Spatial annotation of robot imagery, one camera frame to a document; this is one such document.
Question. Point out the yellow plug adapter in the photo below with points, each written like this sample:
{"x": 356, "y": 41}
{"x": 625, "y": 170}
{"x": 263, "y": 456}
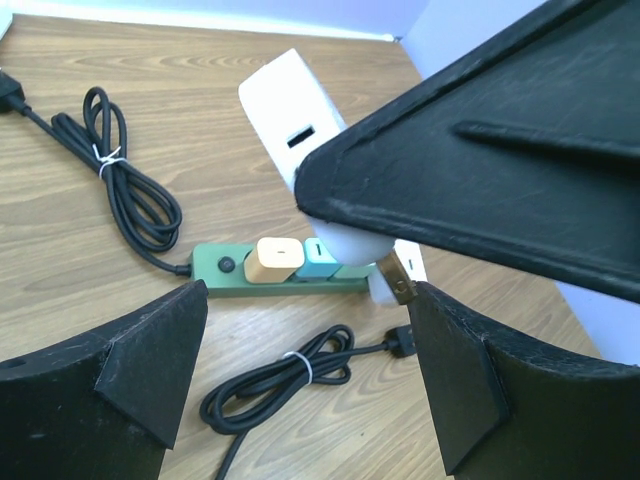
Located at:
{"x": 273, "y": 260}

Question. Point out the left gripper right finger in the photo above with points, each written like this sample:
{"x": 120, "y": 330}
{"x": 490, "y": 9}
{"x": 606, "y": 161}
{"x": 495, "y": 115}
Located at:
{"x": 506, "y": 405}

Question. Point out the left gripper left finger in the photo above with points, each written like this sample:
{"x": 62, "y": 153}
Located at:
{"x": 107, "y": 403}

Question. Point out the teal plug adapter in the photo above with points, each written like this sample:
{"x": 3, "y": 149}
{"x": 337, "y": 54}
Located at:
{"x": 319, "y": 264}

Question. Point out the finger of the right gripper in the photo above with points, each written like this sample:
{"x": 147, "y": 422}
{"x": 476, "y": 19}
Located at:
{"x": 524, "y": 152}

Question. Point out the green power strip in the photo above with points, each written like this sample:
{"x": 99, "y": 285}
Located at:
{"x": 221, "y": 267}

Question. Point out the white rounded charger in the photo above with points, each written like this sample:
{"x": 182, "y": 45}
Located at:
{"x": 293, "y": 115}

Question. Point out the green plug adapter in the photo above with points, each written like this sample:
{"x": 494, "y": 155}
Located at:
{"x": 353, "y": 273}

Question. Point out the white square charger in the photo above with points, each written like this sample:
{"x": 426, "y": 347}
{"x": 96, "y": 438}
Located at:
{"x": 394, "y": 279}

